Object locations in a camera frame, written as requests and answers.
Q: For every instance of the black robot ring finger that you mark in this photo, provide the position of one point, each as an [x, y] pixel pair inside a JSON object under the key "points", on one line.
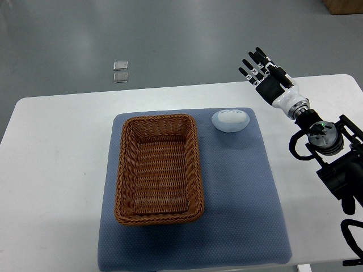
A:
{"points": [[256, 73]]}

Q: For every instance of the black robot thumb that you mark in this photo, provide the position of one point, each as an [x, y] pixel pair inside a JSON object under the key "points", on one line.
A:
{"points": [[280, 75]]}

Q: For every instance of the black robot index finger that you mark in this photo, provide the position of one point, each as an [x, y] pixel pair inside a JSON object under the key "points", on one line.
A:
{"points": [[262, 57]]}

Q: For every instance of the blue fabric mat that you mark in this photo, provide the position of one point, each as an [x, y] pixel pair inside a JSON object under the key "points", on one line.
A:
{"points": [[242, 224]]}

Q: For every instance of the lower metal floor plate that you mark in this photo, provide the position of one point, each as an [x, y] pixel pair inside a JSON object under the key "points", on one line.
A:
{"points": [[120, 77]]}

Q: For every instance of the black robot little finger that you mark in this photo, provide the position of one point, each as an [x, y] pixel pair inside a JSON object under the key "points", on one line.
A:
{"points": [[249, 77]]}

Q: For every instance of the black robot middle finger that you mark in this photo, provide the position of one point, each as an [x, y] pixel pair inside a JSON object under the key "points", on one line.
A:
{"points": [[261, 67]]}

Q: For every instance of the blue white plush toy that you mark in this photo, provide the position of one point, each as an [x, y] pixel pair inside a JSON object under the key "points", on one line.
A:
{"points": [[230, 120]]}

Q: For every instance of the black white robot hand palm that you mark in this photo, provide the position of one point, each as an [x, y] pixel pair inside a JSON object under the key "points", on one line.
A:
{"points": [[278, 96]]}

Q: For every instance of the upper metal floor plate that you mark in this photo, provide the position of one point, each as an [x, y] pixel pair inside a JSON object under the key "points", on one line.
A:
{"points": [[120, 65]]}

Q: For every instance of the metal floor plate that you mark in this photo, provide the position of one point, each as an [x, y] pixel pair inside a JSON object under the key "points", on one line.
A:
{"points": [[120, 65], [120, 77]]}

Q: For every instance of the brown cardboard box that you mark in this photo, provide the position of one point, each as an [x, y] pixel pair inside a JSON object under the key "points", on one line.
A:
{"points": [[344, 7]]}

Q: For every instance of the brown wicker basket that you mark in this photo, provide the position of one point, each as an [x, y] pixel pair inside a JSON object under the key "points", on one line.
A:
{"points": [[159, 177]]}

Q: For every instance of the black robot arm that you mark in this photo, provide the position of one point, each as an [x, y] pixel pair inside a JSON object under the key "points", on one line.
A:
{"points": [[336, 146]]}

